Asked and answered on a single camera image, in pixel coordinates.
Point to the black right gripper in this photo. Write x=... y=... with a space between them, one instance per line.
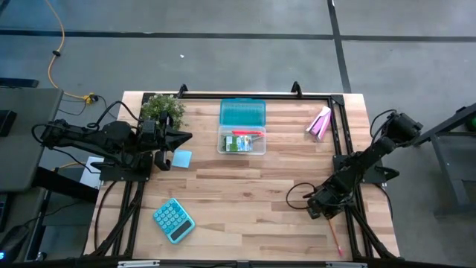
x=331 y=199

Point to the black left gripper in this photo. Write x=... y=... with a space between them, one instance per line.
x=150 y=134

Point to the blue sticky note pad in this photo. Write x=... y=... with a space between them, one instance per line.
x=181 y=159

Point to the orange pencil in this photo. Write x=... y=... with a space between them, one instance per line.
x=335 y=238

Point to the yellow green crayon box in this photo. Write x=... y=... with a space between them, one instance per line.
x=236 y=144

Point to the red pen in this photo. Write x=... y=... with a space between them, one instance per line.
x=247 y=133

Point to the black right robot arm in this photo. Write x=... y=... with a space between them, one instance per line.
x=357 y=167

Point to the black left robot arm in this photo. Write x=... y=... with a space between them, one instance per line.
x=93 y=137

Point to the green potted plant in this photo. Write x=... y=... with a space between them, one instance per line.
x=163 y=106

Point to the clear pencil case teal lid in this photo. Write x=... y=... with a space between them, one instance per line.
x=241 y=111

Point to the teal calculator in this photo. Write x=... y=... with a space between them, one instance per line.
x=173 y=220

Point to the black metal table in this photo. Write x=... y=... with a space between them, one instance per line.
x=446 y=156

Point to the grey desk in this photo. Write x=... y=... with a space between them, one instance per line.
x=26 y=156

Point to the black flat bar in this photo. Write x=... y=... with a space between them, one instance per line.
x=18 y=82

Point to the black device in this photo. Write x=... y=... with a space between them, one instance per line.
x=6 y=123

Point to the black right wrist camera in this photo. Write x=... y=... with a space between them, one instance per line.
x=315 y=210

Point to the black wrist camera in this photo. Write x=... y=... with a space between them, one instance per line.
x=163 y=160
x=315 y=210

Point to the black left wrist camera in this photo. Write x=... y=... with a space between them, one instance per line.
x=163 y=160

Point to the silver bracket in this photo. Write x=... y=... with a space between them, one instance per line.
x=137 y=264
x=346 y=265

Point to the black aluminium table frame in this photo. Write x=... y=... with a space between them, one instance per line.
x=260 y=96

